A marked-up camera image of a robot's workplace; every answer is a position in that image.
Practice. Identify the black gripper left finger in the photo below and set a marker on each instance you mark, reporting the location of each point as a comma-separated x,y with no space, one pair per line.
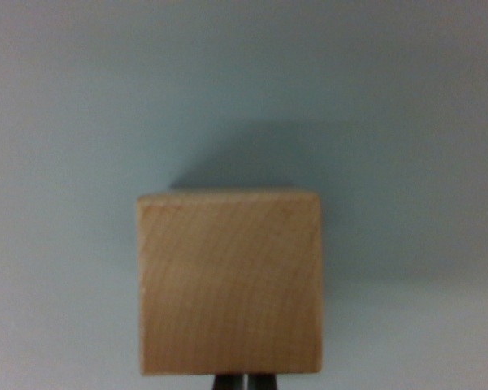
227,382

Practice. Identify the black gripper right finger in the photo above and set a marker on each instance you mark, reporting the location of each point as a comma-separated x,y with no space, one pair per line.
263,382

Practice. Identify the light wooden cube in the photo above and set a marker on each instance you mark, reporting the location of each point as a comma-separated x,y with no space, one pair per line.
229,284

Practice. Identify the pale blue plastic bin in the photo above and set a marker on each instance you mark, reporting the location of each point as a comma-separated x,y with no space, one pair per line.
390,101

